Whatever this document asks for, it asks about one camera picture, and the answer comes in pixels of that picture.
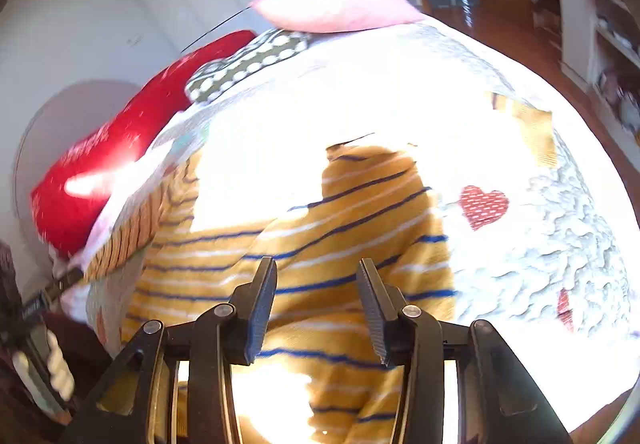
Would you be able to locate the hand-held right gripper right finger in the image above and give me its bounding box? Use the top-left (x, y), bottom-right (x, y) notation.
top-left (356, 258), bottom-right (573, 444)

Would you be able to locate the white shelf unit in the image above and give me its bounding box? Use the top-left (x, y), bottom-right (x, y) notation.
top-left (515, 0), bottom-right (640, 150)

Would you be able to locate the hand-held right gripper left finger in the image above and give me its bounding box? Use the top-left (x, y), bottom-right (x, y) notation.
top-left (60, 257), bottom-right (278, 444)

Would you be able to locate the green sheep print pillow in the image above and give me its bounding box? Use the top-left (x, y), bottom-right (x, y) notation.
top-left (185, 28), bottom-right (313, 104)

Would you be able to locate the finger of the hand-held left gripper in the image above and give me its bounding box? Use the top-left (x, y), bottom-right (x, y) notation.
top-left (42, 268), bottom-right (86, 301)

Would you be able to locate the person's left hand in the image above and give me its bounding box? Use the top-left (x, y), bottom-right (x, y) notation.
top-left (12, 328), bottom-right (77, 402)

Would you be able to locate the yellow striped sweater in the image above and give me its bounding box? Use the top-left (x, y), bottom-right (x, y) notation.
top-left (82, 144), bottom-right (458, 444)

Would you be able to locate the pink pillow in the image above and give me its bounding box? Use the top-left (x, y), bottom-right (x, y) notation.
top-left (248, 0), bottom-right (428, 34)

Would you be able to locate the red patterned pillow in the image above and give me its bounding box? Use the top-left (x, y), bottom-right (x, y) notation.
top-left (30, 29), bottom-right (258, 260)

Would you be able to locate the heart print quilt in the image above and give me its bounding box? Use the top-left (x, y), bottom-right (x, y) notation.
top-left (85, 22), bottom-right (636, 444)

